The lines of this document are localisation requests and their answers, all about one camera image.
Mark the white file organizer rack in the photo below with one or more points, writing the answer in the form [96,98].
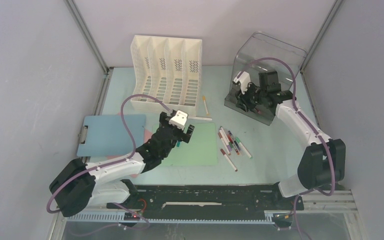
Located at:
[168,70]

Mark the green clipboard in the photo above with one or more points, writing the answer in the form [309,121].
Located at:
[202,149]

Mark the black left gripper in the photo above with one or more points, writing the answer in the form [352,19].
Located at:
[164,121]

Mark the blue clipboard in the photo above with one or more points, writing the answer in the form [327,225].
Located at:
[106,135]

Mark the transparent grey drawer box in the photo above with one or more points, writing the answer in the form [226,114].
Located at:
[270,62]

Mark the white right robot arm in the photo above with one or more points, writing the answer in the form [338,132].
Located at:
[323,159]

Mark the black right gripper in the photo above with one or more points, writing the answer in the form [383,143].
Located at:
[242,101]

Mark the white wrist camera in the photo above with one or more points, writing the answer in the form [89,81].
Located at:
[243,80]
[178,119]

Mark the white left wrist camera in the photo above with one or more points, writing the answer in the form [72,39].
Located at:
[178,119]

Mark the green capped white marker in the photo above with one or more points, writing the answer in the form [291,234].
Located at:
[243,148]

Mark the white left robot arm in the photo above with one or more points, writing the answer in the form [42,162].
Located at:
[80,185]

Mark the white marker pen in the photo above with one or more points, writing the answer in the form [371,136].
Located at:
[200,118]

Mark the pink paper sheet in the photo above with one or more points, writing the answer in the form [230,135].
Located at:
[147,135]

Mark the red capped white marker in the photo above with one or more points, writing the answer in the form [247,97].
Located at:
[228,160]

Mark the yellow capped pen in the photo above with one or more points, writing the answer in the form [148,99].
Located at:
[205,105]

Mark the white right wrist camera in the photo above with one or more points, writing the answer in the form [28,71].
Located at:
[243,80]

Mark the brown capped white marker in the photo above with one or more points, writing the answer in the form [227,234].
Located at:
[228,151]

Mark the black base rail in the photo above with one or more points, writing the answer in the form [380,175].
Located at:
[218,203]

